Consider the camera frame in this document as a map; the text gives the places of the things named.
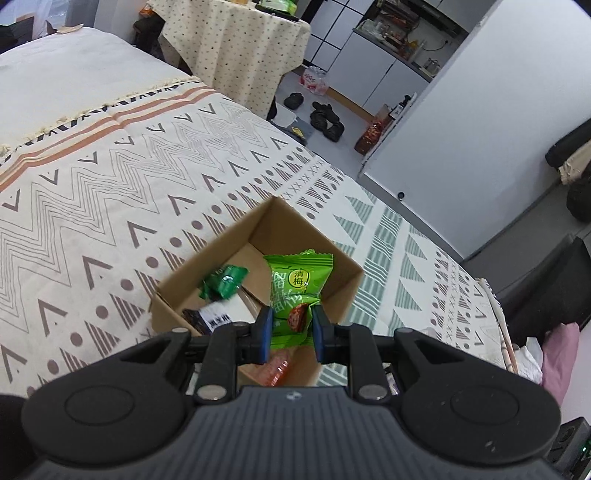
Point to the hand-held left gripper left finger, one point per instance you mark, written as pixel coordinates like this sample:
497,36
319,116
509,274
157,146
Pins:
264,334

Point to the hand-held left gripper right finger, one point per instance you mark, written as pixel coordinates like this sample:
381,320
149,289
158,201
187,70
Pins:
318,337

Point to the orange red snack packet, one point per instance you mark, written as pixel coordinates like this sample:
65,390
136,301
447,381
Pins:
277,369

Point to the black and white snack packet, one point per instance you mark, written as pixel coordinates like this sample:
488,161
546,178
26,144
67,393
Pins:
212,318

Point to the light green candy packet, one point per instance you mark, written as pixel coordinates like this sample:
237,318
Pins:
295,281

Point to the dark green candy packet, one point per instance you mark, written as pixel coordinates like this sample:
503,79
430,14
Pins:
224,281

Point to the brown cardboard box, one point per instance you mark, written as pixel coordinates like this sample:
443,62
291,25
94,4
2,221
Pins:
286,230

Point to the pink pillow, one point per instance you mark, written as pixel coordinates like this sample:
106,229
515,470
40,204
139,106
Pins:
561,355

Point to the white plastic bag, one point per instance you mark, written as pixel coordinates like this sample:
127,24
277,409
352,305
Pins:
528,362

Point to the black chair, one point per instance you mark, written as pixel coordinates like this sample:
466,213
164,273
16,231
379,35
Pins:
549,286

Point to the patterned fringed blanket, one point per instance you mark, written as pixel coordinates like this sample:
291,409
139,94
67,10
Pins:
115,194

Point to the black slipper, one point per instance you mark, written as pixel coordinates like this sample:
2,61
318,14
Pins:
318,121
323,108
333,131
293,99

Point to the red brown drink bottle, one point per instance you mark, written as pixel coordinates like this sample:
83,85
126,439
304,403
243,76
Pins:
371,136

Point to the hanging black bag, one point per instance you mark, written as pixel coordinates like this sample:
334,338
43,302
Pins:
579,198

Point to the pink water bottle pack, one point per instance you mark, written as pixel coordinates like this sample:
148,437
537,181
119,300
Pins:
314,81

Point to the hanging beige garment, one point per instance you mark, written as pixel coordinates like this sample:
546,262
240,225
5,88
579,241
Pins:
575,168

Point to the white kitchen cabinet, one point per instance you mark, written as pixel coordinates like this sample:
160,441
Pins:
369,69

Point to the round table with dotted tablecloth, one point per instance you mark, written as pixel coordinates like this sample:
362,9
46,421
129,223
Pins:
231,46

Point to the hanging black jacket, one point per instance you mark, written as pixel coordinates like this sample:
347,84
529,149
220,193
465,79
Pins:
570,145

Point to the glass pane door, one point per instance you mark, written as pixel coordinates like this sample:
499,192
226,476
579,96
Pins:
332,27

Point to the black clothes pile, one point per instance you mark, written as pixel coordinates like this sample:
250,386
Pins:
147,41

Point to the kitchen shelf with bottles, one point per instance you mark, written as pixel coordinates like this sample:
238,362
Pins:
401,32

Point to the white bed sheet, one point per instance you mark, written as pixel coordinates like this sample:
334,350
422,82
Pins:
69,78

